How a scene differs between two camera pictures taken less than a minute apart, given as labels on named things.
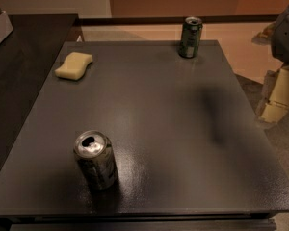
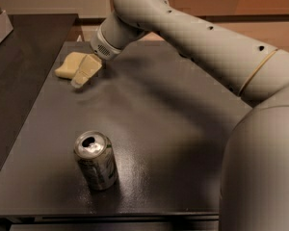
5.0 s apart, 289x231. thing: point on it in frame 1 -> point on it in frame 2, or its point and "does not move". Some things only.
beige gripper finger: x=279 y=93 -> x=91 y=64
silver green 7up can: x=94 y=153 does not move
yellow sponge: x=74 y=65 does not move
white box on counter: x=0 y=29 does not move
